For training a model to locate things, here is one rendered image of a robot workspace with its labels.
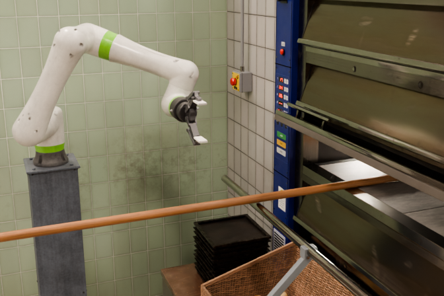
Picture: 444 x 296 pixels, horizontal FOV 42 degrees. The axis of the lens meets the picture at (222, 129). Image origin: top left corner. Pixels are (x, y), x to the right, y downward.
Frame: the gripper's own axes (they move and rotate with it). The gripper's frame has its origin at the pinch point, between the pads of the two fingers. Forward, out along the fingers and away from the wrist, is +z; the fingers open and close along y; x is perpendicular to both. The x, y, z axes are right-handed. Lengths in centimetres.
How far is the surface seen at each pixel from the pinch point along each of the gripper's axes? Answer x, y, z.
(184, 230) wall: -27, 94, -116
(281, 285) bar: -9, 42, 45
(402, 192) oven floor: -73, 30, 18
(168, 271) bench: -3, 90, -64
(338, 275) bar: -18, 31, 63
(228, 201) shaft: -6.8, 28.1, 7.2
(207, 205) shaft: 1.0, 28.4, 7.3
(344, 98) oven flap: -55, -5, 4
